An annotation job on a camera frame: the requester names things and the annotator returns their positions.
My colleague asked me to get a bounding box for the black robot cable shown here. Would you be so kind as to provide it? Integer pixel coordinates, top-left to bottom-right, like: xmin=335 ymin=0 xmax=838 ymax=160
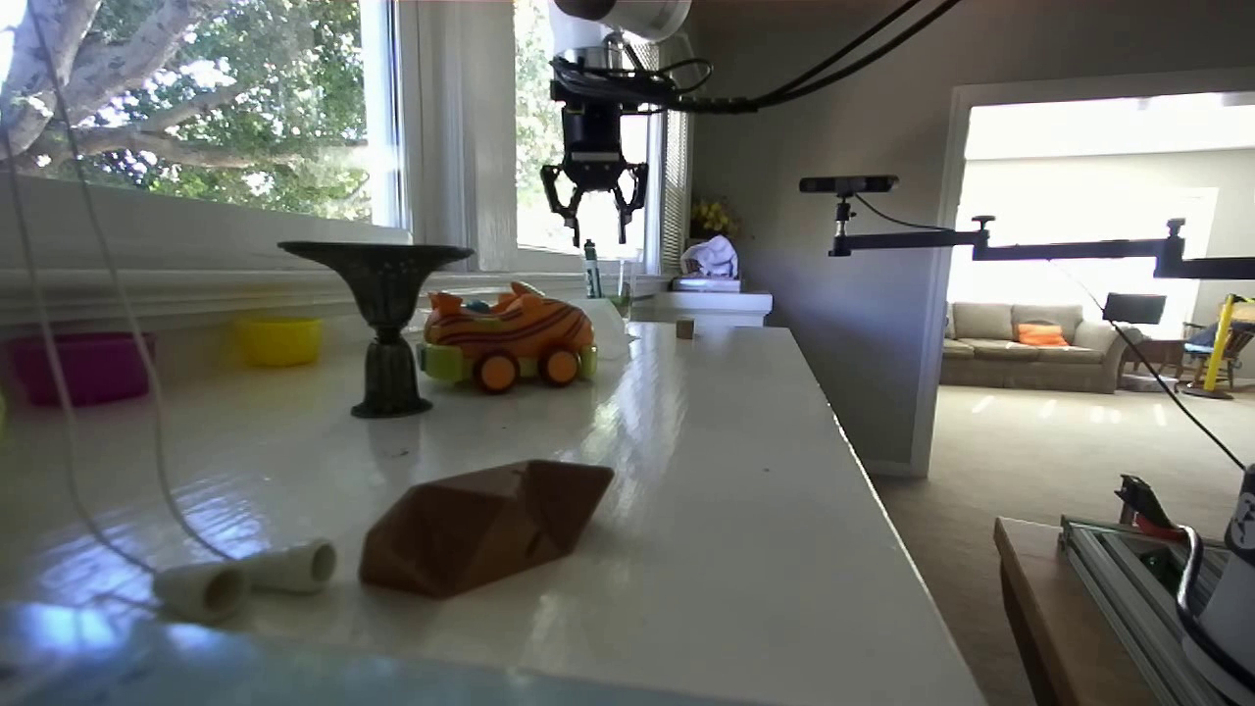
xmin=662 ymin=0 xmax=964 ymax=119

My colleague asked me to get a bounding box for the brown wooden polyhedron block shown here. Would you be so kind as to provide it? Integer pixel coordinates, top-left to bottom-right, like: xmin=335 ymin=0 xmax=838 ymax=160
xmin=357 ymin=459 xmax=615 ymax=599

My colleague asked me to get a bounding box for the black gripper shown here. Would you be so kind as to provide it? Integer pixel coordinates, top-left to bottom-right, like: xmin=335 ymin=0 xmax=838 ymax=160
xmin=541 ymin=42 xmax=672 ymax=247

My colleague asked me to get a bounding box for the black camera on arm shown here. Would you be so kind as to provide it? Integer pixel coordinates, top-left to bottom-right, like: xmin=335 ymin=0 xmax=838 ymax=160
xmin=801 ymin=178 xmax=898 ymax=195

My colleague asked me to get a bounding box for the orange cushion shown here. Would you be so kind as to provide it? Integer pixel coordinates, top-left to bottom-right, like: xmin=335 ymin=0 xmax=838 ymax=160
xmin=1016 ymin=323 xmax=1067 ymax=349

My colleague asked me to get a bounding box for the dark goblet stand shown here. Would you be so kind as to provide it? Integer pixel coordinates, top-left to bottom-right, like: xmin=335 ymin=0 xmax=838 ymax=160
xmin=286 ymin=239 xmax=465 ymax=419

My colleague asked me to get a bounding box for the yellow bowl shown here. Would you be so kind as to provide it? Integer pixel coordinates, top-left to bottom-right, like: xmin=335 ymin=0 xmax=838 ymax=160
xmin=234 ymin=319 xmax=320 ymax=368

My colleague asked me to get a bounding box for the small dark cube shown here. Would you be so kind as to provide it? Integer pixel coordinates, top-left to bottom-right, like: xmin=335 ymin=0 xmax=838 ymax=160
xmin=676 ymin=319 xmax=696 ymax=340

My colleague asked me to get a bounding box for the wooden side table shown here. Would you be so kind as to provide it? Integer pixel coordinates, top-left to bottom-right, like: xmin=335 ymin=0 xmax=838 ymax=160
xmin=992 ymin=518 xmax=1156 ymax=706

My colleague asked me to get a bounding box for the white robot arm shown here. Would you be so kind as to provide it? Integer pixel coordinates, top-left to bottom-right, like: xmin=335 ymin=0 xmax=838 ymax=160
xmin=541 ymin=0 xmax=692 ymax=242

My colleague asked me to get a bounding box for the white crumpled cloth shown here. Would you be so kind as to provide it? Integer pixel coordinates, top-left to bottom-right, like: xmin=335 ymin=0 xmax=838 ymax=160
xmin=679 ymin=237 xmax=737 ymax=280

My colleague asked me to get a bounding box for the grey sofa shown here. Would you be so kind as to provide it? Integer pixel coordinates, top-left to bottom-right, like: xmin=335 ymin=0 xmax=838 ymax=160
xmin=940 ymin=302 xmax=1126 ymax=392

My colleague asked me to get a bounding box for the magenta bowl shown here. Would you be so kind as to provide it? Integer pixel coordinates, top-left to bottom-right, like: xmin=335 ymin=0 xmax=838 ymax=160
xmin=7 ymin=334 xmax=149 ymax=407

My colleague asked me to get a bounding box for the white cylinder piece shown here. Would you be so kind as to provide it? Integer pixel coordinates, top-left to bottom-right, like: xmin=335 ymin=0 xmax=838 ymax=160
xmin=152 ymin=540 xmax=337 ymax=623

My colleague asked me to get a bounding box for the orange toy car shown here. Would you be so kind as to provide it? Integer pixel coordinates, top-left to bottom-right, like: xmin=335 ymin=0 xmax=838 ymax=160
xmin=418 ymin=281 xmax=595 ymax=398

